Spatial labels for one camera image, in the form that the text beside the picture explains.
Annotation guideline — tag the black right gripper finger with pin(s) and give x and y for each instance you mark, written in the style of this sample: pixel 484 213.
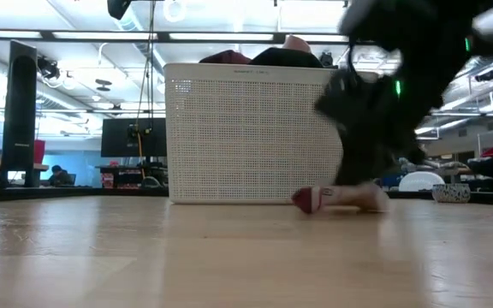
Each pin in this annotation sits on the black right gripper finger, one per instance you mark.
pixel 358 164
pixel 385 164

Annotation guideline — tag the beige sock with red trim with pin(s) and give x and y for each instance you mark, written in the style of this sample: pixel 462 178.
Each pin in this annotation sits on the beige sock with red trim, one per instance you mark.
pixel 349 197

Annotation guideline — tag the pink garment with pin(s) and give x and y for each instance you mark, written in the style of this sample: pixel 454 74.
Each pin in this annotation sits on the pink garment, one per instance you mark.
pixel 296 43

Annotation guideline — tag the dark green garment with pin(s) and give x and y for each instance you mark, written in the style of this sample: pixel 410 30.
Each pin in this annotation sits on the dark green garment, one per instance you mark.
pixel 285 57

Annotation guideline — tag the maroon garment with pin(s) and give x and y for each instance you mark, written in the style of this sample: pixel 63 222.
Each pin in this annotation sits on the maroon garment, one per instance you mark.
pixel 226 57

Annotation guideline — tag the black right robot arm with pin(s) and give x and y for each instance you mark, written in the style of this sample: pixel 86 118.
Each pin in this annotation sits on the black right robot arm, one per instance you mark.
pixel 426 38

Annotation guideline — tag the white round object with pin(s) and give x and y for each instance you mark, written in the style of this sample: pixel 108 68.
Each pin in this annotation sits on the white round object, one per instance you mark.
pixel 419 183

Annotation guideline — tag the small patterned bowl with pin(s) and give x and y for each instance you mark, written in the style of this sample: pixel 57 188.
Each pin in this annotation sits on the small patterned bowl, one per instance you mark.
pixel 451 193

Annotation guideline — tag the white perforated plastic basket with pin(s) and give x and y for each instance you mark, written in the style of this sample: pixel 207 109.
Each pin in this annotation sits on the white perforated plastic basket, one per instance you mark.
pixel 238 137

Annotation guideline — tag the cluttered shelf unit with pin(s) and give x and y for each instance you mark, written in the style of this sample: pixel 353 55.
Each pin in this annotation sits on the cluttered shelf unit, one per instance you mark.
pixel 120 175

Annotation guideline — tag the black monitor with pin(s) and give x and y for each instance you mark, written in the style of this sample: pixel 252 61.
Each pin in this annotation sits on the black monitor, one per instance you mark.
pixel 116 139

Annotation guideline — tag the person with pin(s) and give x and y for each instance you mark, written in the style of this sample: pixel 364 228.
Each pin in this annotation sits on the person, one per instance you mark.
pixel 60 176

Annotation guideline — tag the red container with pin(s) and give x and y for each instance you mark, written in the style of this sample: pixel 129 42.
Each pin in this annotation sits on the red container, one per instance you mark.
pixel 39 152

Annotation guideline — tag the black ceiling fixture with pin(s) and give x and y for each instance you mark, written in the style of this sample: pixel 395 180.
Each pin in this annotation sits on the black ceiling fixture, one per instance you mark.
pixel 49 68

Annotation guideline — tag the black overhead crossbar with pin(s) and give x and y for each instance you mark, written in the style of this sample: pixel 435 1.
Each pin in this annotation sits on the black overhead crossbar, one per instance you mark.
pixel 49 35

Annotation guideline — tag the black tower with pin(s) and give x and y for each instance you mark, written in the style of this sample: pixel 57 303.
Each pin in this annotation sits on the black tower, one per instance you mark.
pixel 19 111

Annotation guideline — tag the black overhead camera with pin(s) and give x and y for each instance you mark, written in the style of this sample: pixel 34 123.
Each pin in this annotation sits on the black overhead camera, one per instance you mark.
pixel 118 7

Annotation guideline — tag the black metal table frame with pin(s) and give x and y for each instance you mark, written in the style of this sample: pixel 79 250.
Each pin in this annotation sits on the black metal table frame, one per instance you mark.
pixel 58 194

